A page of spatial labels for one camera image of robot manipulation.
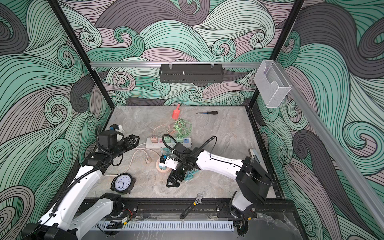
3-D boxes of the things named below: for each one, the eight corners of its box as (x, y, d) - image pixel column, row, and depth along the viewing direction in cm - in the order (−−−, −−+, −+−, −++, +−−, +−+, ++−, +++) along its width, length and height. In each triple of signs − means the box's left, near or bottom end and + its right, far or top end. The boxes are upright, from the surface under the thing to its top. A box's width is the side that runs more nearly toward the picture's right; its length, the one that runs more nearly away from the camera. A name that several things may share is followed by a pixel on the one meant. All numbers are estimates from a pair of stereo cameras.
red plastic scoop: (172, 119, 115) (172, 117, 113) (173, 106, 124) (173, 104, 122) (179, 119, 115) (179, 117, 113) (180, 106, 124) (180, 104, 122)
